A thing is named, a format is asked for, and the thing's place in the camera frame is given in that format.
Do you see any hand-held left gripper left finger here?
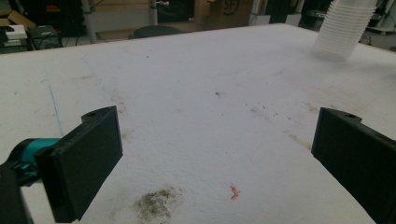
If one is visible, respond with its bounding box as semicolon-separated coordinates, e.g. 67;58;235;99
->
34;105;124;224

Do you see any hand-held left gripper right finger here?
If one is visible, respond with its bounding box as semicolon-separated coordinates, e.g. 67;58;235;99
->
311;106;396;224

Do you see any stack of clear plastic cups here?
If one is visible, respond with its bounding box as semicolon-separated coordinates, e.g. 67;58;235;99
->
312;0;379;62

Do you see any white foam mat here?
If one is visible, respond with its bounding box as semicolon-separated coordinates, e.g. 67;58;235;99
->
0;22;396;224

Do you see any small orange scrap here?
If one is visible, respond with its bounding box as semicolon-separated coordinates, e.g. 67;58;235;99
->
229;184;241;202

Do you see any small white box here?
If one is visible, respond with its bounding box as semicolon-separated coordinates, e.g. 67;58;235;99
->
5;24;28;40

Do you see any black round stool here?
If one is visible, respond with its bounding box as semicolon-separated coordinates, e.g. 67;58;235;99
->
128;25;185;40

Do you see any small open cardboard box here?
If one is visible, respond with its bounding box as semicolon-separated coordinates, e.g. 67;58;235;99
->
0;9;36;30

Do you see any large cardboard box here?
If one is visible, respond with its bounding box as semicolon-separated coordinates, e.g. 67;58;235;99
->
194;0;255;26

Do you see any white metal stand post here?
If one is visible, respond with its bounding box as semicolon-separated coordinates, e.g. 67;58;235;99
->
148;0;159;26
79;0;98;45

